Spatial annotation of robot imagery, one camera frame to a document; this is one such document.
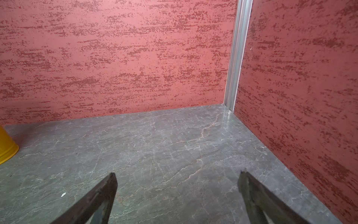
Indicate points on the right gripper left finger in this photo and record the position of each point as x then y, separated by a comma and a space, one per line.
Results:
95, 206

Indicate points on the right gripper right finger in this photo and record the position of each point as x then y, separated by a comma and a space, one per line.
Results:
261, 203

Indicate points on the yellow metal bucket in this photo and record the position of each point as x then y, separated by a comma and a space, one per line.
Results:
8, 147

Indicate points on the aluminium corner post right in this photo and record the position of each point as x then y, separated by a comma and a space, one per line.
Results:
240, 31

